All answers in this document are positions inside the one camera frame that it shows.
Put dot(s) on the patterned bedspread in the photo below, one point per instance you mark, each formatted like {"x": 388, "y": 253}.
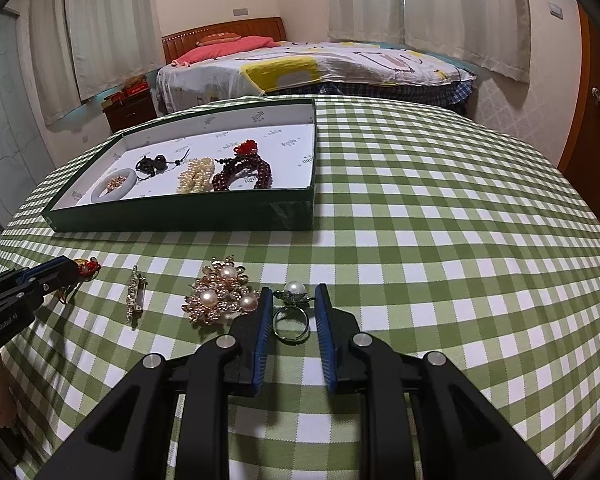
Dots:
{"x": 355, "y": 65}

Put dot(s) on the rhinestone bar brooch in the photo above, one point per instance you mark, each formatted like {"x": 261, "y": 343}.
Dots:
{"x": 133, "y": 297}

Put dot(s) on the brown plush toy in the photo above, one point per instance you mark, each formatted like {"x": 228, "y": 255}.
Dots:
{"x": 132, "y": 81}

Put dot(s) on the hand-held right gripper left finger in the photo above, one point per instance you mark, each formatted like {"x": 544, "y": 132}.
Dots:
{"x": 261, "y": 345}

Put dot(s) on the white curtain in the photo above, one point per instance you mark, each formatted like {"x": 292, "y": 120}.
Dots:
{"x": 465, "y": 15}
{"x": 115, "y": 25}
{"x": 50, "y": 60}
{"x": 365, "y": 0}

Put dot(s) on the dark green shallow box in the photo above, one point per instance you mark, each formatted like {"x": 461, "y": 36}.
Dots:
{"x": 190, "y": 212}

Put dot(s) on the pearl flower brooch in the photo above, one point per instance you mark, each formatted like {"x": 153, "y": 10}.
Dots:
{"x": 215, "y": 295}

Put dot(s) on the small red gold charm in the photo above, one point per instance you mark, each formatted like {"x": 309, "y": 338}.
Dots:
{"x": 87, "y": 266}

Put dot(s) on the wall light switch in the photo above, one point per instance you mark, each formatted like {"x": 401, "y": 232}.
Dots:
{"x": 556, "y": 10}

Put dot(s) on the small gold ornament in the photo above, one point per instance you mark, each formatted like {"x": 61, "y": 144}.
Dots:
{"x": 115, "y": 184}

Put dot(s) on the dark wooden nightstand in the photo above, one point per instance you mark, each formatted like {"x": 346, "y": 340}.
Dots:
{"x": 130, "y": 115}

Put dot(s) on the blue plaid bed sheet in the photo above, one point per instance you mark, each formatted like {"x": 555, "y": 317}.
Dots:
{"x": 445, "y": 95}

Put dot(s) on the red flower pendant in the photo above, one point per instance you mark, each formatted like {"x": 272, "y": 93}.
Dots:
{"x": 245, "y": 147}

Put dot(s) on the frosted glass sliding wardrobe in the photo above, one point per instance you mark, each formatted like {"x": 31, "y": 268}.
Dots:
{"x": 10, "y": 110}

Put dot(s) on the metal door knob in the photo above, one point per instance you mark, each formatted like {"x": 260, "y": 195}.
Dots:
{"x": 596, "y": 92}

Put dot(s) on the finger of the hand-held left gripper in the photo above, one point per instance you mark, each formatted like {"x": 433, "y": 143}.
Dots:
{"x": 40, "y": 269}
{"x": 25, "y": 294}

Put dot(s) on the wooden bed headboard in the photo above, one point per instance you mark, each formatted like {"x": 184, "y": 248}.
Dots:
{"x": 260, "y": 27}

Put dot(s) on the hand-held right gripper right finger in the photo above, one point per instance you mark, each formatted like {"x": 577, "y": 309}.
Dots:
{"x": 324, "y": 345}

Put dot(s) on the white jade bangle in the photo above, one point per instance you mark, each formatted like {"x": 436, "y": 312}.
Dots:
{"x": 98, "y": 192}

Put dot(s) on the small orange cushion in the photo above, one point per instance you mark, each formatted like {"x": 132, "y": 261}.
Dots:
{"x": 220, "y": 38}

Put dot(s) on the pink pillow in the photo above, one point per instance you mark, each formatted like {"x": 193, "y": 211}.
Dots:
{"x": 215, "y": 50}

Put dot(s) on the wall socket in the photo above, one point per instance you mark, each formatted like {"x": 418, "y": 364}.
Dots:
{"x": 240, "y": 11}

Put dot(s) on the red flat box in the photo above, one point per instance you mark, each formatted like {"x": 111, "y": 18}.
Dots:
{"x": 135, "y": 91}

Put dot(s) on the brown wooden door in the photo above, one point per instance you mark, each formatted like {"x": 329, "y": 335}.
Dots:
{"x": 595, "y": 135}

